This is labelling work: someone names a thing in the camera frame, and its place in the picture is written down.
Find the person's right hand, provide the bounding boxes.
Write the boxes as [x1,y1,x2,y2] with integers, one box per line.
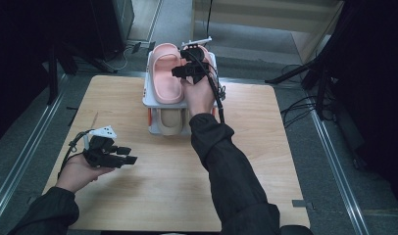
[181,76,218,118]

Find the hanging black cable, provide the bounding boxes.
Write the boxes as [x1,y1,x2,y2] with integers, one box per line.
[203,0,215,40]

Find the right hand-held gripper cable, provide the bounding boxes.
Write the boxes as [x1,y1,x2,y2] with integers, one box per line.
[186,50,226,124]

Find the metal floor rail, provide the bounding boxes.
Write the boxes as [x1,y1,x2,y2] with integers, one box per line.
[0,72,69,223]
[309,109,372,235]

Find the black floor cables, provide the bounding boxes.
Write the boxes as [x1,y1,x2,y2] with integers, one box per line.
[280,63,335,128]

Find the black curtain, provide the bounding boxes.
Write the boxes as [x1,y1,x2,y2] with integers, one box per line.
[318,0,398,210]
[0,0,100,148]

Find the light wooden shelf unit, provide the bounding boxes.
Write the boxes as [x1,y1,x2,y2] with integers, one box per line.
[190,0,347,65]

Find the white two-tier shoe rack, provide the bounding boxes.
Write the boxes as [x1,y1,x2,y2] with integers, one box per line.
[142,49,223,136]

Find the black metal stand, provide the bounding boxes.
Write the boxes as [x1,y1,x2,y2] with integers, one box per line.
[265,48,338,121]
[46,42,118,106]

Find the person's left hand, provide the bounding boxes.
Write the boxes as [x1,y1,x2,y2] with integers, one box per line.
[55,160,117,194]

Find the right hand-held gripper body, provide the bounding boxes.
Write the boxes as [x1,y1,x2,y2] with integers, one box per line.
[179,36,213,84]

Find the dark cabinet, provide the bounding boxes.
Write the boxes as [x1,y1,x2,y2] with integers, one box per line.
[88,0,136,62]

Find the pink slipper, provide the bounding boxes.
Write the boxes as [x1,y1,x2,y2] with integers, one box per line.
[181,43,216,82]
[151,42,185,106]

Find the white floor cable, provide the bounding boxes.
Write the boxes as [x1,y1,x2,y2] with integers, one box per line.
[102,47,129,71]

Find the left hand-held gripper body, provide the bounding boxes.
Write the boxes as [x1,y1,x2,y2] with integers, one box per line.
[82,125,123,169]

